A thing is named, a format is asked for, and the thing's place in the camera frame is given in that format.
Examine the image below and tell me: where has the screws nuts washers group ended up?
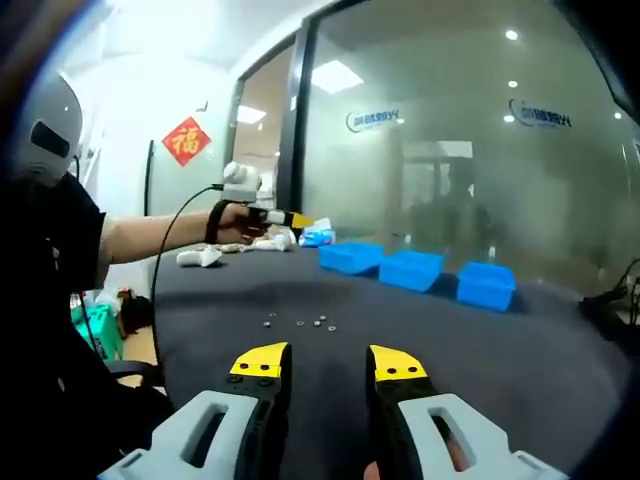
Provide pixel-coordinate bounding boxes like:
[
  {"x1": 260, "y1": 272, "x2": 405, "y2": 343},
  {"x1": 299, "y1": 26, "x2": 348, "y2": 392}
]
[{"x1": 262, "y1": 311, "x2": 338, "y2": 333}]

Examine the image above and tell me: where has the person's black clothing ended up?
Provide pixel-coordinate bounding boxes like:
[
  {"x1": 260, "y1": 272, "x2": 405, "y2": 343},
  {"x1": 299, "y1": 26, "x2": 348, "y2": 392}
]
[{"x1": 0, "y1": 172, "x2": 171, "y2": 480}]

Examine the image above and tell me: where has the black door handle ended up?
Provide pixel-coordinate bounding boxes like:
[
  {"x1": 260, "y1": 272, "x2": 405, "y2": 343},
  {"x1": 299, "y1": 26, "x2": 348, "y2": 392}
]
[{"x1": 144, "y1": 139, "x2": 156, "y2": 217}]

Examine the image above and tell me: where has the green cardboard box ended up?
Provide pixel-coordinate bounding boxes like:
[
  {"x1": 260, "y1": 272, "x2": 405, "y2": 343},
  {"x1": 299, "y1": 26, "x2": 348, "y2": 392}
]
[{"x1": 72, "y1": 303, "x2": 125, "y2": 362}]

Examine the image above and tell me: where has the black wrist strap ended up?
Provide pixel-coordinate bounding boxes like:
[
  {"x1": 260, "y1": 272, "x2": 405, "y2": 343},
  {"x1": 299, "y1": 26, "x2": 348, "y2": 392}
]
[{"x1": 203, "y1": 199, "x2": 230, "y2": 247}]

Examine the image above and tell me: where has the dark grey tablecloth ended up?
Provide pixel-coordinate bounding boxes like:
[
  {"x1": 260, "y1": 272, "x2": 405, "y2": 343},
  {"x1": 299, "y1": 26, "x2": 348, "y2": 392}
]
[{"x1": 152, "y1": 247, "x2": 640, "y2": 480}]

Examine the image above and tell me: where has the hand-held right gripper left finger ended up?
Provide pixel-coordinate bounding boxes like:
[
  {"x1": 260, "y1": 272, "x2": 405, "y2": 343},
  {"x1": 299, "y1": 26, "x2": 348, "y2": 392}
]
[{"x1": 97, "y1": 342, "x2": 293, "y2": 480}]

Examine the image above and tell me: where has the grey worn device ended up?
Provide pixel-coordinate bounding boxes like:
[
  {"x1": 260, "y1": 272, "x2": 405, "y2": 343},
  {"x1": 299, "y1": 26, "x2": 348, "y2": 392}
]
[{"x1": 14, "y1": 74, "x2": 84, "y2": 187}]

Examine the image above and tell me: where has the white plastic jug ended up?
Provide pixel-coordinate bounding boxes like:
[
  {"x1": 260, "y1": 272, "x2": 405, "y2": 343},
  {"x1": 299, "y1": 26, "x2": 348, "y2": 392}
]
[{"x1": 252, "y1": 236, "x2": 292, "y2": 253}]

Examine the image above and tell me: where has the black bag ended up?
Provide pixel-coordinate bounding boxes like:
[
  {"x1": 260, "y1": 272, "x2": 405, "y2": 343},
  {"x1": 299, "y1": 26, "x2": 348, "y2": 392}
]
[{"x1": 118, "y1": 294, "x2": 152, "y2": 337}]

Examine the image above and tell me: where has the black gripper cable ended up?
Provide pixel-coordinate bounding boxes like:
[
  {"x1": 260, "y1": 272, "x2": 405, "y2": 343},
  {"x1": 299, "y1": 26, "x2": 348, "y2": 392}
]
[{"x1": 151, "y1": 184, "x2": 226, "y2": 370}]

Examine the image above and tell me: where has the black chair armrest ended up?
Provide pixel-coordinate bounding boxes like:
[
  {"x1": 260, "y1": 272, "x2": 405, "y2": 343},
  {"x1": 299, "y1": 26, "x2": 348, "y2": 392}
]
[{"x1": 107, "y1": 359, "x2": 164, "y2": 389}]

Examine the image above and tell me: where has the blue tissue pack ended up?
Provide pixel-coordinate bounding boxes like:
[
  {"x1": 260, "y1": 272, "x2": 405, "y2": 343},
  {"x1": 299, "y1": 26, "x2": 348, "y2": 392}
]
[{"x1": 298, "y1": 217, "x2": 337, "y2": 249}]

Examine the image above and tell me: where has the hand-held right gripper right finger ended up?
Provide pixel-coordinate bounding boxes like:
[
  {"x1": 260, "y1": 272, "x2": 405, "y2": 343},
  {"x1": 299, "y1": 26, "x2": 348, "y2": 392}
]
[{"x1": 366, "y1": 344, "x2": 571, "y2": 480}]

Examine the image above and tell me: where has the person's left hand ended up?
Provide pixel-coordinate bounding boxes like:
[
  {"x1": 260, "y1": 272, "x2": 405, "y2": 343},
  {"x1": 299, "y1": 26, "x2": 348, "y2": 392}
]
[{"x1": 217, "y1": 202, "x2": 269, "y2": 246}]

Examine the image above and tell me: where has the red diamond paper decoration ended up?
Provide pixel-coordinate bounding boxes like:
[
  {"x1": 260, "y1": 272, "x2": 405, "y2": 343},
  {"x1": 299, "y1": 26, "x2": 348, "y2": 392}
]
[{"x1": 161, "y1": 116, "x2": 213, "y2": 168}]

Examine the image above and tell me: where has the white plastic teapot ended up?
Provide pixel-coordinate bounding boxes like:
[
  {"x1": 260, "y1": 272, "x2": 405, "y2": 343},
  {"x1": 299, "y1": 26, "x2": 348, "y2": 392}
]
[{"x1": 176, "y1": 248, "x2": 223, "y2": 269}]

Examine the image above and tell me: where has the blue logo wall decal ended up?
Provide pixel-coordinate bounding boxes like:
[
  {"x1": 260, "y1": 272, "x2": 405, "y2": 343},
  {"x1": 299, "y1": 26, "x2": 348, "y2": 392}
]
[
  {"x1": 508, "y1": 98, "x2": 573, "y2": 129},
  {"x1": 344, "y1": 110, "x2": 405, "y2": 134}
]

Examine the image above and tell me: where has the blue plastic bin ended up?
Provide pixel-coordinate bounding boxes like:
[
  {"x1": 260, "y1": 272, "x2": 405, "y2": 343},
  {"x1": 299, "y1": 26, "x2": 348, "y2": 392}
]
[
  {"x1": 318, "y1": 241, "x2": 387, "y2": 276},
  {"x1": 455, "y1": 260, "x2": 518, "y2": 314},
  {"x1": 378, "y1": 249, "x2": 446, "y2": 294}
]

